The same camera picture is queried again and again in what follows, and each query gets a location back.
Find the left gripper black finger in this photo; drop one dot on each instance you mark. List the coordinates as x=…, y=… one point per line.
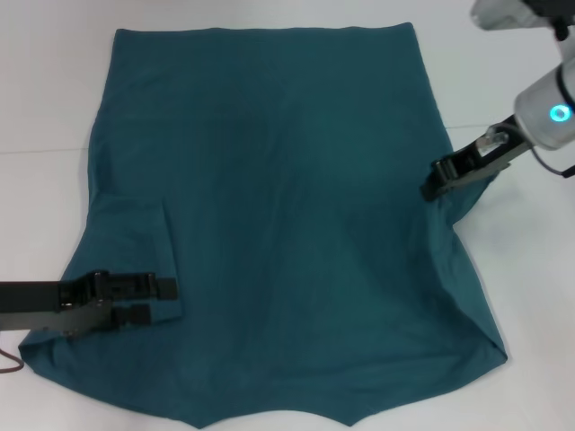
x=168, y=289
x=137, y=315

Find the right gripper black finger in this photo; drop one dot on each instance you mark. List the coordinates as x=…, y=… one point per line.
x=442, y=190
x=442, y=169

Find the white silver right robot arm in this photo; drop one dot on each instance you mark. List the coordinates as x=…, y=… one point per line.
x=539, y=103

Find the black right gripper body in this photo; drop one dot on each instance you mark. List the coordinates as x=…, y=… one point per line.
x=494, y=157

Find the teal blue t-shirt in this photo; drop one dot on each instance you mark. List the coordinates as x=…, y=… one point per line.
x=292, y=179

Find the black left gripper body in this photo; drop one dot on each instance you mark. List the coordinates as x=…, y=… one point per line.
x=31, y=305

